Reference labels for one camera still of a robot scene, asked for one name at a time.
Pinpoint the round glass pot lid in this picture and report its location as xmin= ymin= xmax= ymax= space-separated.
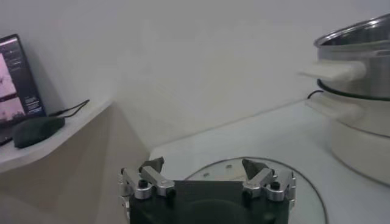
xmin=184 ymin=156 xmax=329 ymax=224

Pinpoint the black computer mouse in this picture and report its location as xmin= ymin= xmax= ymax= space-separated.
xmin=12 ymin=116 xmax=66 ymax=149

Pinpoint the cream electric cooker pot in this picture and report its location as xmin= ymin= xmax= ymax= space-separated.
xmin=305 ymin=90 xmax=390 ymax=187

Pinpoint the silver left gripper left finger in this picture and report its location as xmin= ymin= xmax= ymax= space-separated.
xmin=119 ymin=156 xmax=177 ymax=201

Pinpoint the white side table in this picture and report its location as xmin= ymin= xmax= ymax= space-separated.
xmin=0 ymin=99 xmax=151 ymax=224

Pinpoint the black laptop computer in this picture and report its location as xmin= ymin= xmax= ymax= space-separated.
xmin=0 ymin=33 xmax=47 ymax=146

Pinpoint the stainless steel steamer basket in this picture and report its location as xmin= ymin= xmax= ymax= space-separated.
xmin=299 ymin=13 xmax=390 ymax=101

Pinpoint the black laptop cable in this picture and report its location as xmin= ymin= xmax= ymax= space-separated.
xmin=48 ymin=99 xmax=91 ymax=119

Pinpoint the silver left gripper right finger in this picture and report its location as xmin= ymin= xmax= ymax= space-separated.
xmin=241 ymin=158 xmax=297 ymax=202

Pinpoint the black cooker power cord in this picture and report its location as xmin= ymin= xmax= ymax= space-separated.
xmin=307 ymin=89 xmax=324 ymax=100

